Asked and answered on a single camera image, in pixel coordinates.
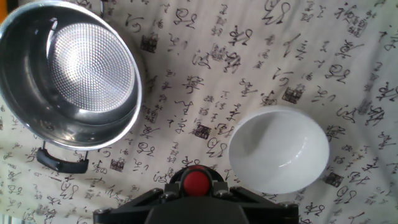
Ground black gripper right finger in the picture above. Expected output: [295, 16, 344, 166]
[213, 182, 299, 215]

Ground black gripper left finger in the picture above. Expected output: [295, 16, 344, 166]
[124, 183, 181, 214]

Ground black ladle with red tip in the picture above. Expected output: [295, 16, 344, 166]
[169, 164, 225, 198]

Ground white ceramic bowl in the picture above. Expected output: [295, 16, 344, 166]
[228, 105, 330, 195]

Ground beige calligraphy tablecloth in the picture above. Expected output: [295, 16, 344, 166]
[0, 0, 398, 224]

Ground steel pot with black handles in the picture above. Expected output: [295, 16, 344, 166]
[0, 0, 143, 174]

